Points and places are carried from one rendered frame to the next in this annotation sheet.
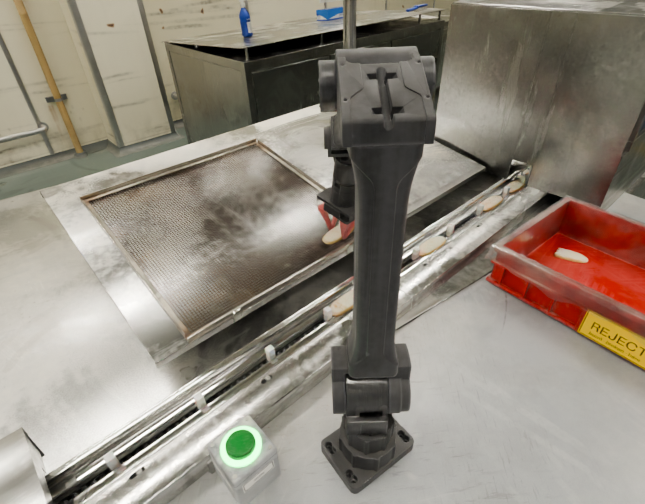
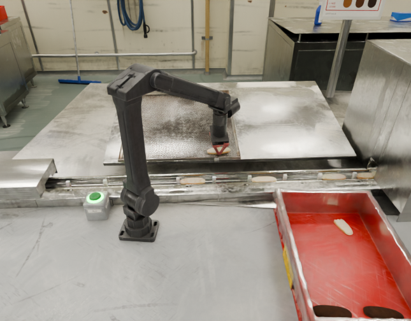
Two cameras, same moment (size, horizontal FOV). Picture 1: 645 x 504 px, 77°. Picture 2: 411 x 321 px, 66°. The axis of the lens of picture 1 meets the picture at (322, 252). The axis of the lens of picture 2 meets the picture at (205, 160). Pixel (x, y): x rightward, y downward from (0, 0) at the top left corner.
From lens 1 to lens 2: 73 cm
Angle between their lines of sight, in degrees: 31
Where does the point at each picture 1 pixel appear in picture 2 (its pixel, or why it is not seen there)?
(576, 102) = (404, 130)
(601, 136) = (410, 159)
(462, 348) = (219, 227)
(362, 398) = (128, 199)
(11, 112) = (182, 41)
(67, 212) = not seen: hidden behind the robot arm
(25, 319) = (92, 132)
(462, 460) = (164, 256)
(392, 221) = (123, 125)
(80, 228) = not seen: hidden behind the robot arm
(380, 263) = (123, 139)
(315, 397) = not seen: hidden behind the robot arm
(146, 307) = (117, 142)
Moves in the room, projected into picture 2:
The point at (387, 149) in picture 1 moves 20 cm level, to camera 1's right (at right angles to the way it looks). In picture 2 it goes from (118, 99) to (177, 122)
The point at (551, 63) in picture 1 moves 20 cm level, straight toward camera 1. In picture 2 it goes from (398, 97) to (352, 107)
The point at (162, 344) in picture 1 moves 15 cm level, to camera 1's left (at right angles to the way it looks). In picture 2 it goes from (110, 158) to (88, 146)
